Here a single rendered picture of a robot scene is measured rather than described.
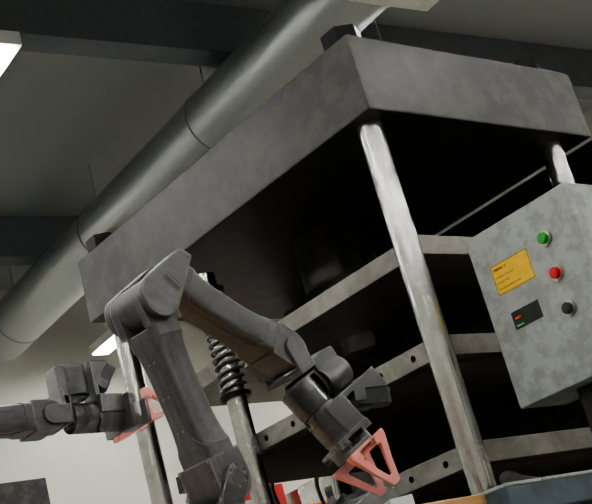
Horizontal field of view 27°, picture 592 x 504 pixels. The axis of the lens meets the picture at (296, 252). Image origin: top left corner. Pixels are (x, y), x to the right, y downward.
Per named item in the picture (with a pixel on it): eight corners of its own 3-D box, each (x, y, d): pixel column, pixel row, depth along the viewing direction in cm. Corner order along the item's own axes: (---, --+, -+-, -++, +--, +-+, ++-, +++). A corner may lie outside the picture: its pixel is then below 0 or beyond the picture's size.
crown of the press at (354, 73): (415, 252, 273) (339, 14, 293) (115, 439, 362) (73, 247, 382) (638, 258, 328) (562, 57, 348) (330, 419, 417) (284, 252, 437)
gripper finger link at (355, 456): (403, 474, 187) (360, 428, 189) (417, 463, 181) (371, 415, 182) (372, 505, 185) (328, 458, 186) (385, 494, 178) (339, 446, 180)
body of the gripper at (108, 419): (108, 408, 243) (75, 410, 238) (135, 390, 236) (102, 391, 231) (115, 440, 240) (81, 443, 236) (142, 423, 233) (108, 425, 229)
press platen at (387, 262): (419, 253, 290) (413, 233, 291) (167, 410, 365) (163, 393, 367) (601, 258, 336) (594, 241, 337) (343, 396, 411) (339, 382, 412)
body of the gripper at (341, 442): (359, 442, 192) (325, 407, 193) (375, 424, 183) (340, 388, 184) (329, 470, 190) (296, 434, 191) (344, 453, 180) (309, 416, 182)
